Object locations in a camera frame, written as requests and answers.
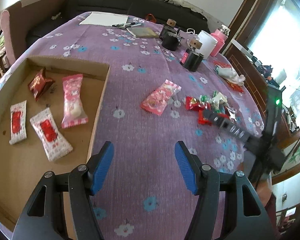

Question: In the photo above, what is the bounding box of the wooden door frame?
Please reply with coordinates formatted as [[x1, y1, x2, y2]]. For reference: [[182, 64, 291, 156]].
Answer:
[[227, 0, 278, 40]]

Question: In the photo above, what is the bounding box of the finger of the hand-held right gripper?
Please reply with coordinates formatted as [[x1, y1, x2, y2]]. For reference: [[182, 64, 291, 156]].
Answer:
[[202, 109, 252, 143]]

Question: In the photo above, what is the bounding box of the shallow cardboard box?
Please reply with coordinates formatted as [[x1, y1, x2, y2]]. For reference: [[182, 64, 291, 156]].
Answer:
[[0, 57, 111, 233]]

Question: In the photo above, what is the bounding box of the pink thermos bottle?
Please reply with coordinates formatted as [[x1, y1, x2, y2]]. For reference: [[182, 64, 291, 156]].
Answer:
[[209, 24, 231, 57]]

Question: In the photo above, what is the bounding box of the pink white snack packet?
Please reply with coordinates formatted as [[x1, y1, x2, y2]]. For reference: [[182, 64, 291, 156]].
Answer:
[[61, 74, 89, 129]]

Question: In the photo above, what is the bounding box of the black sofa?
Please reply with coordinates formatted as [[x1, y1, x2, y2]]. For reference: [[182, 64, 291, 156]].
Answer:
[[26, 0, 210, 45]]

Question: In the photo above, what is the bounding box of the white paper sheet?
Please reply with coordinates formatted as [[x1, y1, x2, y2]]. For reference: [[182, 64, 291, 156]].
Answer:
[[79, 12, 128, 26]]

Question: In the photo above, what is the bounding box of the pink red snack packet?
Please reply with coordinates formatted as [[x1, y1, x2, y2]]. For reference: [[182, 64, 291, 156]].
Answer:
[[140, 79, 182, 117]]

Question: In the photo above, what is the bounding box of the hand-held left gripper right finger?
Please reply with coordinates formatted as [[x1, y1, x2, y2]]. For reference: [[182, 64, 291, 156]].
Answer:
[[174, 141, 282, 240]]

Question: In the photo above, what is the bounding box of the white crumpled plastic bag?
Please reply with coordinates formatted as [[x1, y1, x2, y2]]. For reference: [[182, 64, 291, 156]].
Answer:
[[214, 60, 247, 85]]

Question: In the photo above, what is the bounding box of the white green candy packet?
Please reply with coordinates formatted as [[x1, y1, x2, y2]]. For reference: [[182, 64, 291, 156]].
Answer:
[[211, 91, 228, 110]]

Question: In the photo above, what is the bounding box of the white red snack packet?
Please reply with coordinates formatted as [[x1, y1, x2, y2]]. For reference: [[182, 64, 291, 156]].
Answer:
[[29, 107, 74, 162], [9, 100, 28, 145]]

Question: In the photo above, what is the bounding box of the person's right forearm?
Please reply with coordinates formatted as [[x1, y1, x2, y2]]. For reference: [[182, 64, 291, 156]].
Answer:
[[237, 162, 278, 233]]

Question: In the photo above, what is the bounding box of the tan notebook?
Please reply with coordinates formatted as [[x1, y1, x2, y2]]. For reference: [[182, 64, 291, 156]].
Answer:
[[126, 27, 160, 38]]

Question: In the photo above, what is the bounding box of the purple floral tablecloth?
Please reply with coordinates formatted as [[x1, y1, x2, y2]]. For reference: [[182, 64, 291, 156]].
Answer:
[[0, 11, 273, 240]]

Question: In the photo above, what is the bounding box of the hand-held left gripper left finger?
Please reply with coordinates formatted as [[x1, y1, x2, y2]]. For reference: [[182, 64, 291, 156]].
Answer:
[[12, 141, 115, 240]]

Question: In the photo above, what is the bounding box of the wooden sideboard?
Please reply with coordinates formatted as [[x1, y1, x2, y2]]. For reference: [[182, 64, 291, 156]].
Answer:
[[225, 42, 300, 155]]

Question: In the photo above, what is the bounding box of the white plastic jar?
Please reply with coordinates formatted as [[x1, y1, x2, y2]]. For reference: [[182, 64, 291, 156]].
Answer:
[[197, 30, 218, 58]]

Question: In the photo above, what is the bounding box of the red plastic bag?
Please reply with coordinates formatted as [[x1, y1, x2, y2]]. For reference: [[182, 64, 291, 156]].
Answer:
[[226, 79, 244, 93]]

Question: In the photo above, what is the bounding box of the red clear candy packet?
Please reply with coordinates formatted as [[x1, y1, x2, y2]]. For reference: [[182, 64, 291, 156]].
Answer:
[[222, 105, 238, 124]]

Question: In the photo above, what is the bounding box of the black canister with tan cap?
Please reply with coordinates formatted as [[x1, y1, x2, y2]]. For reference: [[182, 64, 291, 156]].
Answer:
[[159, 19, 184, 52], [180, 39, 205, 72]]

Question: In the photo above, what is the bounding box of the dark red snack packet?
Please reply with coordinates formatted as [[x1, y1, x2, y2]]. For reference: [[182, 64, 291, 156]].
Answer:
[[27, 67, 56, 102]]

